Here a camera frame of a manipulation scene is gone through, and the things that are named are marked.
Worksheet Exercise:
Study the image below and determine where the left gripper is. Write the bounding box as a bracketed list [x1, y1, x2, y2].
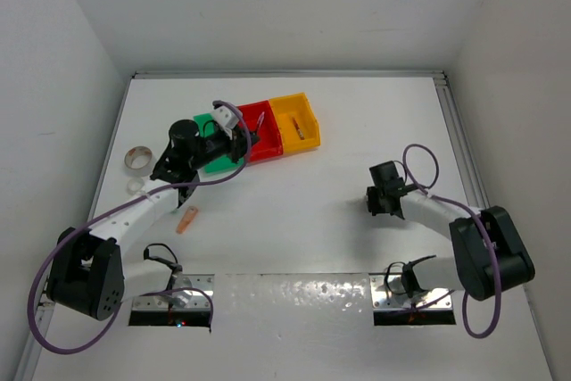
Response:
[188, 123, 258, 170]

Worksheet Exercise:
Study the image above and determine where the pink gel pen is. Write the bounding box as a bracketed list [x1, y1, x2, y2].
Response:
[256, 112, 265, 132]

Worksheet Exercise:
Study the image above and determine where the red gel pen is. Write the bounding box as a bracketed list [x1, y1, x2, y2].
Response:
[292, 117, 305, 140]

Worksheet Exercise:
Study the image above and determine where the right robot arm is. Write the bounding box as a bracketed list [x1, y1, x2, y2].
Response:
[366, 162, 535, 302]

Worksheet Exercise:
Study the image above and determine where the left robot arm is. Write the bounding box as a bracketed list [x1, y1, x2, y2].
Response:
[46, 120, 260, 320]

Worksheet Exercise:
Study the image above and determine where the red plastic bin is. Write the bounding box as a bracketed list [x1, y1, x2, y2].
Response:
[238, 100, 283, 162]

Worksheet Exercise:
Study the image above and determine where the green plastic bin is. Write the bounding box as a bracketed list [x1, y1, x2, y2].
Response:
[192, 112, 244, 175]

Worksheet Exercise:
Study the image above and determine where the yellow plastic bin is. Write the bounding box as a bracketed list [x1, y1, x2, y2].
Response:
[269, 93, 321, 154]

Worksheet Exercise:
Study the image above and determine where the orange pen cap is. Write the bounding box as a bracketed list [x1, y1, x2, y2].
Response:
[176, 206, 198, 235]

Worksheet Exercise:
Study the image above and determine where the large tape roll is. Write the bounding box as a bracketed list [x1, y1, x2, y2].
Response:
[123, 145, 155, 177]

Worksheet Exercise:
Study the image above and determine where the small white tape roll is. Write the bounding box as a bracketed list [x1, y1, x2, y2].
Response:
[126, 178, 145, 195]

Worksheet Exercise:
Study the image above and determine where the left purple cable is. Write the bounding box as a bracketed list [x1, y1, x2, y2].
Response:
[27, 99, 251, 355]

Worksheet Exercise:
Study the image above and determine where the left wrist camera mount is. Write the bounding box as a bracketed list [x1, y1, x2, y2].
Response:
[211, 105, 241, 134]

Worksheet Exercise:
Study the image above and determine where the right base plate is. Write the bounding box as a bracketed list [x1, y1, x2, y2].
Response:
[369, 273, 452, 312]

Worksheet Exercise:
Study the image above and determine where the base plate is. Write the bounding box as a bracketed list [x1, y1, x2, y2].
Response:
[131, 274, 215, 312]
[369, 273, 452, 312]

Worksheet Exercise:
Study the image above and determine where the left base plate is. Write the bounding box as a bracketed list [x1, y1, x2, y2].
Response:
[131, 274, 215, 312]

